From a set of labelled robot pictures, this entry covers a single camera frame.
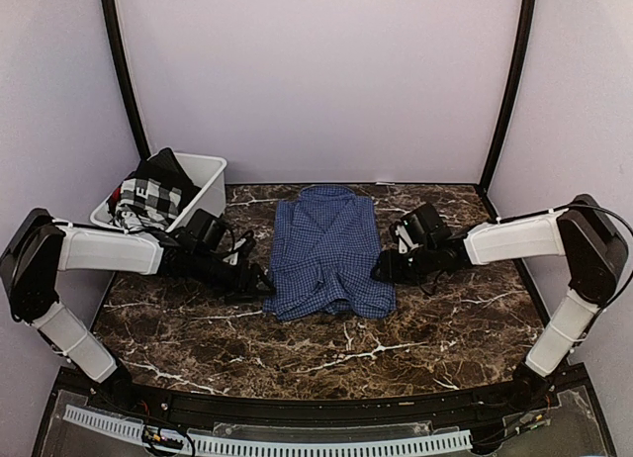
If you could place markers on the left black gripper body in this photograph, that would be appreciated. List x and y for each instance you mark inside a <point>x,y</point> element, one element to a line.
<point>217,277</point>

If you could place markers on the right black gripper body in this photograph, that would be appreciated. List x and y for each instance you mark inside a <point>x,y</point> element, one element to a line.
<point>414,268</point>

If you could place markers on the blue checked long sleeve shirt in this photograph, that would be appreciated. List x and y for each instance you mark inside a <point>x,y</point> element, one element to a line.
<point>325,245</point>

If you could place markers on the white plastic bin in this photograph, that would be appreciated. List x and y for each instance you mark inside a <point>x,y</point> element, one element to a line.
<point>207,172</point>

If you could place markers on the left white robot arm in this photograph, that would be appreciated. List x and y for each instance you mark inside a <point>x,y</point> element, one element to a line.
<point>44,246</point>

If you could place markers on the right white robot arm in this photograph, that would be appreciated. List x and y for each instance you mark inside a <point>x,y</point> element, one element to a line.
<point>584,235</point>

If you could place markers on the black white patterned shirt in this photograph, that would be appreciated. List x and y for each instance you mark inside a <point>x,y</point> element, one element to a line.
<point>154,195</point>

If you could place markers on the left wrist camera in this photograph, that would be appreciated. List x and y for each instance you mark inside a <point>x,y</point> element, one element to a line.
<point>204,231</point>

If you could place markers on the white slotted cable duct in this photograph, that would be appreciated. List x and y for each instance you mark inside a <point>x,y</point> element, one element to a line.
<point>252,440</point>

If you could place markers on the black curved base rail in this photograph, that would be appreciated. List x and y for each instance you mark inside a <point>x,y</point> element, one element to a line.
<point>565,419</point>

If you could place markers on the right black frame post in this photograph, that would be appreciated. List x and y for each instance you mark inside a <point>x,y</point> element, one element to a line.
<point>518,55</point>

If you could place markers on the black frame post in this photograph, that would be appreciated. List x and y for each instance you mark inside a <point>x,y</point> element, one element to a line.
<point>120,63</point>
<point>518,55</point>

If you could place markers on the left black frame post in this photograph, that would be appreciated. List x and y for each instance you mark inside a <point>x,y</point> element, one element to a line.
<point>120,63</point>

